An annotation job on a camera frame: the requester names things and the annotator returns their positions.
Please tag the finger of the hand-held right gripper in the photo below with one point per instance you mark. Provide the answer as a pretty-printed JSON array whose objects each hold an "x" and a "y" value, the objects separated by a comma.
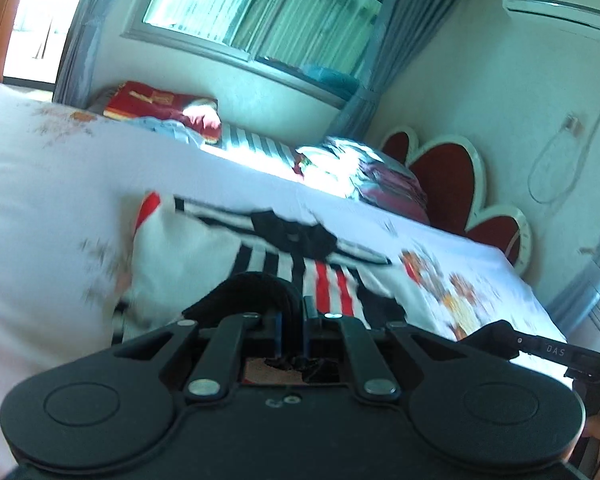
[{"x": 525, "y": 344}]

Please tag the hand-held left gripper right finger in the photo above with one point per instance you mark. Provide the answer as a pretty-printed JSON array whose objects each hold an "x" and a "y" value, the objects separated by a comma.
[{"x": 365, "y": 360}]

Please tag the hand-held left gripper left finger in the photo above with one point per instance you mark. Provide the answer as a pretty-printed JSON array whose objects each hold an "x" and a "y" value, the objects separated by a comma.
[{"x": 220, "y": 355}]

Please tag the striped knit sweater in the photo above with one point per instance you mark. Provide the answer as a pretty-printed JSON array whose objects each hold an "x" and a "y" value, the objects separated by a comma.
[{"x": 200, "y": 255}]

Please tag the red and white headboard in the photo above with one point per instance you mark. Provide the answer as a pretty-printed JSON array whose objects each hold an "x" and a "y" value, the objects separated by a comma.
[{"x": 450, "y": 180}]

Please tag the pile of folded quilts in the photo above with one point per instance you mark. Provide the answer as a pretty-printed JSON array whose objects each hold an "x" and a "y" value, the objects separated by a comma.
[{"x": 370, "y": 175}]

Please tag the striped pillow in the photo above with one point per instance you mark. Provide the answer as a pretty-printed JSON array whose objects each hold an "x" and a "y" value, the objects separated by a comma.
[{"x": 257, "y": 145}]

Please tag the light blue cloth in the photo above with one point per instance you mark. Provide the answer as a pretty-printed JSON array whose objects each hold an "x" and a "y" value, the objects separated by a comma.
[{"x": 167, "y": 130}]

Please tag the bed with floral sheet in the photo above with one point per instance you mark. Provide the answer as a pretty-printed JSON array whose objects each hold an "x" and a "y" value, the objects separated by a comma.
[{"x": 45, "y": 200}]

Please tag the red folded blanket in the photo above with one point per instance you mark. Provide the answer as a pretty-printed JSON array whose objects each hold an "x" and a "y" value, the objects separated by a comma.
[{"x": 150, "y": 102}]

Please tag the teal cushion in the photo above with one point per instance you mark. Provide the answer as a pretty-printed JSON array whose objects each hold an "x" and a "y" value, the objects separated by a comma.
[{"x": 330, "y": 80}]

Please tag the blue grey curtain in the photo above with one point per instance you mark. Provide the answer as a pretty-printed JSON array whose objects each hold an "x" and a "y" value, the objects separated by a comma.
[
  {"x": 90, "y": 35},
  {"x": 405, "y": 35}
]

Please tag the white air conditioner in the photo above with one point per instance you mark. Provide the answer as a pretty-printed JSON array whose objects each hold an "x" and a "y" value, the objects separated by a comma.
[{"x": 555, "y": 5}]

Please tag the sliding glass window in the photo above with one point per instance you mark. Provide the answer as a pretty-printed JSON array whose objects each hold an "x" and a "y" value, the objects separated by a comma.
[{"x": 260, "y": 15}]

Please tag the wall socket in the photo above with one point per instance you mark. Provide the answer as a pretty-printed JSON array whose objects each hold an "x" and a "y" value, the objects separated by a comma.
[{"x": 571, "y": 124}]

